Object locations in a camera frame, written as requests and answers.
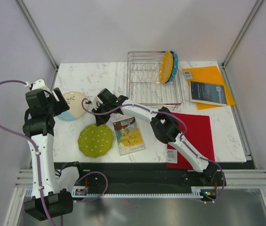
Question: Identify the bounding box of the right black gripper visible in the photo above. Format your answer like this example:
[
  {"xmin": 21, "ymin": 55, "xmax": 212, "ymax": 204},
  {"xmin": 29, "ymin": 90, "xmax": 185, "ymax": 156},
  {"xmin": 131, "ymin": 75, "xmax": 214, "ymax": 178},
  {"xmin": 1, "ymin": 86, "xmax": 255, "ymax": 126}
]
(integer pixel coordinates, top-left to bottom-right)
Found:
[{"xmin": 92, "ymin": 103, "xmax": 112, "ymax": 125}]

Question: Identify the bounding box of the green polka dot plate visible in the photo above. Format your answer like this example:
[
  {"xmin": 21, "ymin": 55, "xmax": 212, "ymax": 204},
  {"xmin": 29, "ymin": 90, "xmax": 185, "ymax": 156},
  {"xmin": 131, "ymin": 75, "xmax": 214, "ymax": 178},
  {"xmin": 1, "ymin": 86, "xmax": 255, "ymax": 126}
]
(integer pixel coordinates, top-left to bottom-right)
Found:
[{"xmin": 77, "ymin": 124, "xmax": 114, "ymax": 158}]

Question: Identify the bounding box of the paperback book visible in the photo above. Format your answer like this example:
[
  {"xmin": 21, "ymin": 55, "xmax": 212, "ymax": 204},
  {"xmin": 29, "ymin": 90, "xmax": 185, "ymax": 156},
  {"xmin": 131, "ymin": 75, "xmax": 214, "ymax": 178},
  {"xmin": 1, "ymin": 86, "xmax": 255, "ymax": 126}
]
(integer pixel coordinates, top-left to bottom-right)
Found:
[{"xmin": 113, "ymin": 117, "xmax": 145, "ymax": 156}]

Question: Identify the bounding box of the wire dish rack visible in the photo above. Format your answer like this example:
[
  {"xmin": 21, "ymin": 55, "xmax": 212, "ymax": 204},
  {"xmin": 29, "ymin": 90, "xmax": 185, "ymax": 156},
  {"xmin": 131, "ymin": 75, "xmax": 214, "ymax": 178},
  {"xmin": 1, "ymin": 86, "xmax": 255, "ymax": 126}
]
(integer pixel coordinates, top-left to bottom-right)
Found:
[{"xmin": 125, "ymin": 51, "xmax": 183, "ymax": 111}]

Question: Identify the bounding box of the yellow polka dot plate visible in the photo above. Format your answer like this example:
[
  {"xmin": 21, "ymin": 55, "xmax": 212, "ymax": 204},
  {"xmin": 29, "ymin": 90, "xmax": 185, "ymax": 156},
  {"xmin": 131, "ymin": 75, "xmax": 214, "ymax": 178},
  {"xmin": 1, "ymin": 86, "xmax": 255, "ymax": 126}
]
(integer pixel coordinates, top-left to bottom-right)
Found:
[{"xmin": 159, "ymin": 51, "xmax": 174, "ymax": 83}]

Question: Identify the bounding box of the blue polka dot plate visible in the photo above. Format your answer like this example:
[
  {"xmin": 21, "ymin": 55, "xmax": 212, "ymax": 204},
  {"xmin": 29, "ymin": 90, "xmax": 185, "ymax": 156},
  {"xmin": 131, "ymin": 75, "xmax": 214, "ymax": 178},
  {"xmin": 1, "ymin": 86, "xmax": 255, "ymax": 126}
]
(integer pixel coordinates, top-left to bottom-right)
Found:
[{"xmin": 167, "ymin": 50, "xmax": 179, "ymax": 83}]

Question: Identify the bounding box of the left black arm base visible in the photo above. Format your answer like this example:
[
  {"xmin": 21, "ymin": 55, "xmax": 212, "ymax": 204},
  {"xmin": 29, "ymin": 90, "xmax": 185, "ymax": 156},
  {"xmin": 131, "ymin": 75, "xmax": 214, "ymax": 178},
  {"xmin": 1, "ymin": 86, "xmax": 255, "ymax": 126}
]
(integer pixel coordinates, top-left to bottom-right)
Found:
[{"xmin": 75, "ymin": 167, "xmax": 108, "ymax": 190}]

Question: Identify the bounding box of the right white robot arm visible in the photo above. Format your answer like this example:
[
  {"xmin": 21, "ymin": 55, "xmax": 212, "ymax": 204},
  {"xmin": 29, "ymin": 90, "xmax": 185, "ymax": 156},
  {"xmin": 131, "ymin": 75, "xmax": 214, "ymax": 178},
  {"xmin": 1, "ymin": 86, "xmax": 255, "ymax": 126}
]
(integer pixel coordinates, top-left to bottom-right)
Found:
[{"xmin": 86, "ymin": 89, "xmax": 219, "ymax": 186}]

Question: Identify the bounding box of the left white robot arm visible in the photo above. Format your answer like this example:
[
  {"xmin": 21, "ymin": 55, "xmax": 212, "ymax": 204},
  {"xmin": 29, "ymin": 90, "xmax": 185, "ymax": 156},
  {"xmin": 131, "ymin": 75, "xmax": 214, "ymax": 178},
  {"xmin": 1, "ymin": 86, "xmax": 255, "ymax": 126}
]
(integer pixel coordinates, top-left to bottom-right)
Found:
[{"xmin": 23, "ymin": 88, "xmax": 86, "ymax": 221}]

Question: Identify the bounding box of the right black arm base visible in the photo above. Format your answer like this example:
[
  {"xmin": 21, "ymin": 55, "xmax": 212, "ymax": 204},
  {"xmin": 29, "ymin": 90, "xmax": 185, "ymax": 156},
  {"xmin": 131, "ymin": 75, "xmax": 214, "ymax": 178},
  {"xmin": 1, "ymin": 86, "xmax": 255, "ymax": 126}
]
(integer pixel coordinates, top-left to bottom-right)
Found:
[{"xmin": 183, "ymin": 169, "xmax": 224, "ymax": 187}]

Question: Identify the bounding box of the cream and blue plate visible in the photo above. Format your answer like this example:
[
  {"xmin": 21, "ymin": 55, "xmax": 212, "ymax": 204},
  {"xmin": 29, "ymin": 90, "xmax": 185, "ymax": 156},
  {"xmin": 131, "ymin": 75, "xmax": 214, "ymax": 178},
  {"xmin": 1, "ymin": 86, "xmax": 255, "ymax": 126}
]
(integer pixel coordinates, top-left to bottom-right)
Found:
[{"xmin": 58, "ymin": 91, "xmax": 87, "ymax": 121}]

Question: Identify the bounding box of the red folder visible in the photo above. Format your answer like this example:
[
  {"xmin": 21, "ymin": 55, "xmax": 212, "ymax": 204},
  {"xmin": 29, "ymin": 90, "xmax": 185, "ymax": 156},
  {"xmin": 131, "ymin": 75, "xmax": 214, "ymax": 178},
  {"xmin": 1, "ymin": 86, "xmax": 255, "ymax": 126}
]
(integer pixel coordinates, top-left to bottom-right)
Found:
[{"xmin": 166, "ymin": 113, "xmax": 215, "ymax": 170}]

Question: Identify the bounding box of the dark blue book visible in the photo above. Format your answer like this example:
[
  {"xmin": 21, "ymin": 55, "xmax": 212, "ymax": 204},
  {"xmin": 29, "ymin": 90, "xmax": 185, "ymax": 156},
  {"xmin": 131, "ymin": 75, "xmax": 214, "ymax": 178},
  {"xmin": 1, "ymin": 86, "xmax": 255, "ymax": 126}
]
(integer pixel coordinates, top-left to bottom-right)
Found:
[{"xmin": 190, "ymin": 81, "xmax": 227, "ymax": 106}]

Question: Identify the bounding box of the orange folder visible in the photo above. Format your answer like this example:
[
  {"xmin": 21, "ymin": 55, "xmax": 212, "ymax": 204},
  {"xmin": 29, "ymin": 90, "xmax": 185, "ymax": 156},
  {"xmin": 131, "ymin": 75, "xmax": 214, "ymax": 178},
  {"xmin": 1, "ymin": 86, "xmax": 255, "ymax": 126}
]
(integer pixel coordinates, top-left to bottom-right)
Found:
[{"xmin": 183, "ymin": 66, "xmax": 235, "ymax": 110}]

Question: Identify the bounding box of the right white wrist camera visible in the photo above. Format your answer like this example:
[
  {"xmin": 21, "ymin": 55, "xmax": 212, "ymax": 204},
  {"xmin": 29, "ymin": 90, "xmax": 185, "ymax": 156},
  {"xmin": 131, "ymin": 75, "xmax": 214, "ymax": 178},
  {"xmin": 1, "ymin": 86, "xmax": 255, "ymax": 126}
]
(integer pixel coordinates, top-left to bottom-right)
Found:
[{"xmin": 87, "ymin": 96, "xmax": 100, "ymax": 110}]

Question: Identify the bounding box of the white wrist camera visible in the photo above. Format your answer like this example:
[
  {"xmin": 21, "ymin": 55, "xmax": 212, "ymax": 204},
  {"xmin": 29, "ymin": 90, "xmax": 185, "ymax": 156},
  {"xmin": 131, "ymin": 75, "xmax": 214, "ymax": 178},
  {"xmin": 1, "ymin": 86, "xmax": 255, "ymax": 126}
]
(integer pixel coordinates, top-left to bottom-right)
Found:
[
  {"xmin": 25, "ymin": 79, "xmax": 52, "ymax": 97},
  {"xmin": 87, "ymin": 96, "xmax": 100, "ymax": 110}
]

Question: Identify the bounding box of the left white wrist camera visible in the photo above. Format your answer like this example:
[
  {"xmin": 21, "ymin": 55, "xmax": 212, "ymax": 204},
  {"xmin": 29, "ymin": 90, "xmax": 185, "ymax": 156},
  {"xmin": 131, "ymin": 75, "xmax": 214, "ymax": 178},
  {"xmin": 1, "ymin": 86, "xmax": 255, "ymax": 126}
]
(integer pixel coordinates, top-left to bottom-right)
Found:
[{"xmin": 25, "ymin": 79, "xmax": 52, "ymax": 97}]

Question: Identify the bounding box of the white cable duct right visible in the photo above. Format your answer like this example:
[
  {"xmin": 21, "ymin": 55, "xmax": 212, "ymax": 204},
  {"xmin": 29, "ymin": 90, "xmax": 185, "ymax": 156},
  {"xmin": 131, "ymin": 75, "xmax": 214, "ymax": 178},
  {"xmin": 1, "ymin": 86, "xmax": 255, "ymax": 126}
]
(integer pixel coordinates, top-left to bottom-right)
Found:
[{"xmin": 191, "ymin": 187, "xmax": 217, "ymax": 199}]

